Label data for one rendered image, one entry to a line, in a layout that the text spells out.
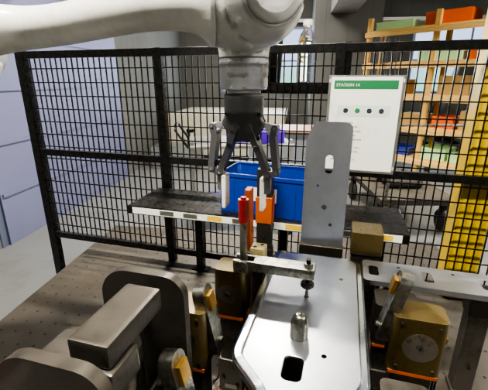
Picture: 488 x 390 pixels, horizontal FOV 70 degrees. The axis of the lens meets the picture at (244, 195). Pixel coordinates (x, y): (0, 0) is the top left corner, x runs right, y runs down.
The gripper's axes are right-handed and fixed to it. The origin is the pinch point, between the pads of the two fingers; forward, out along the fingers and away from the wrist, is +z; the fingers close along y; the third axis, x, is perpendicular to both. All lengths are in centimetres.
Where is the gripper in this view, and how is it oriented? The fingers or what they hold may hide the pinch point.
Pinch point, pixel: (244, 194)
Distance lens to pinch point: 71.5
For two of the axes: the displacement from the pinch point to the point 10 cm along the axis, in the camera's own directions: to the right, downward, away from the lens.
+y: 9.6, 0.9, -2.6
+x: 2.8, -3.0, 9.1
